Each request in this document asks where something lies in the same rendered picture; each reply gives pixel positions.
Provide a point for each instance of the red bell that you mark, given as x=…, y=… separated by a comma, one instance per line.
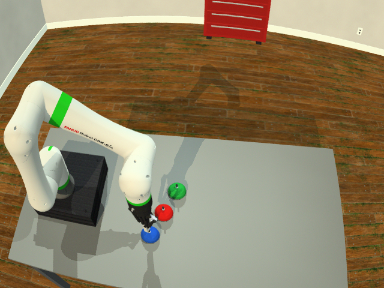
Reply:
x=164, y=212

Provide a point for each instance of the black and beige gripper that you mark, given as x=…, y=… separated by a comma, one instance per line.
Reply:
x=140, y=217

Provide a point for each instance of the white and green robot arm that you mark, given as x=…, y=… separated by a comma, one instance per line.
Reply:
x=44, y=102

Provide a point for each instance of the green dome bell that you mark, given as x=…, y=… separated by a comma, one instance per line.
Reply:
x=177, y=191

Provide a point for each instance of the blue bell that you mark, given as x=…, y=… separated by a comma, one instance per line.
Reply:
x=152, y=235

